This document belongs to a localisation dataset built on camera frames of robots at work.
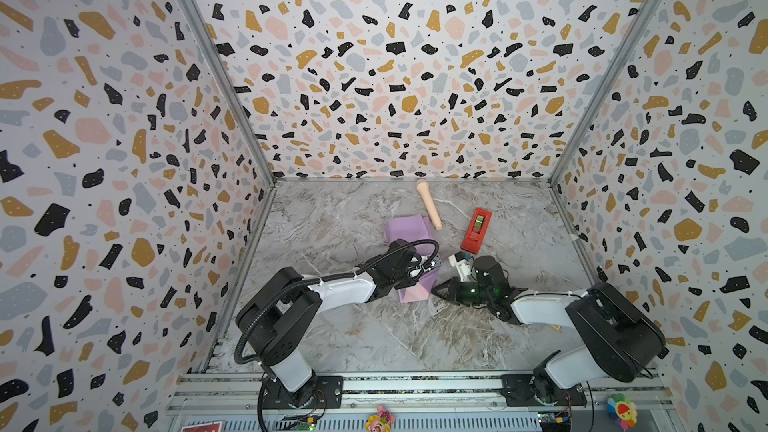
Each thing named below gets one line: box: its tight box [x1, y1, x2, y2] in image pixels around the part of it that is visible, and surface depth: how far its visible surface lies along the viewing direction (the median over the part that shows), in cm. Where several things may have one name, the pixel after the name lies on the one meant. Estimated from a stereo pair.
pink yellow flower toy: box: [365, 405, 397, 432], surface depth 69 cm
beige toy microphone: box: [416, 181, 443, 231], surface depth 114 cm
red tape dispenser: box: [460, 207, 493, 254], surface depth 102 cm
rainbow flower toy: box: [607, 393, 638, 430], surface depth 73 cm
